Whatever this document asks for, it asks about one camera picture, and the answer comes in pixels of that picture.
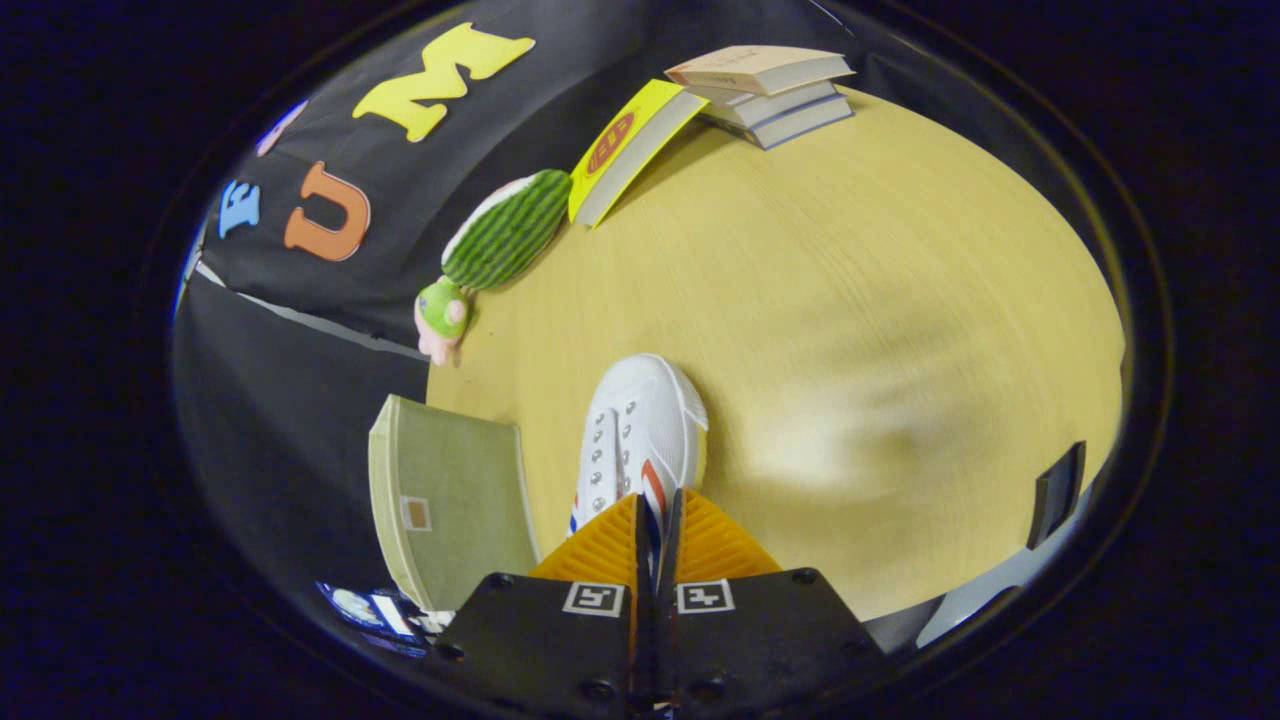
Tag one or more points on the black flat panel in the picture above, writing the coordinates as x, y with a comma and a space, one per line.
1055, 495

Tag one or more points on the beige book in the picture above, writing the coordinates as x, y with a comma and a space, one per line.
750, 65

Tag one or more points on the watermelon slice plush toy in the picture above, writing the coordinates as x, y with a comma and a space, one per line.
505, 230

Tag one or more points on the white book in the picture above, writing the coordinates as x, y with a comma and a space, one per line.
790, 105

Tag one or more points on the yellow book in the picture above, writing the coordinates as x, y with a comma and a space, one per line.
620, 140

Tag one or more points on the white striped canvas shoe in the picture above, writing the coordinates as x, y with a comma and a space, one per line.
645, 410

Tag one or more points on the white papers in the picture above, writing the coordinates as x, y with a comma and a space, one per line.
432, 625

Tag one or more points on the tablet with lit screen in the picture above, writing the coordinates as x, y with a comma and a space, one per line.
355, 605

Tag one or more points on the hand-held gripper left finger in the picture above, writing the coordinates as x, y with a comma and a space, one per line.
550, 650

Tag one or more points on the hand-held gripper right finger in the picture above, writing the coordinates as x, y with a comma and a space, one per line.
770, 640

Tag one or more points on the grey blue book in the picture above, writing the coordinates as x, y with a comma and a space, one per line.
800, 125

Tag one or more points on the beige fabric storage box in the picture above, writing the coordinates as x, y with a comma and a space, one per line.
450, 490

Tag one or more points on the pink and green plush toy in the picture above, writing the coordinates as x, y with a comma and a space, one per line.
440, 310

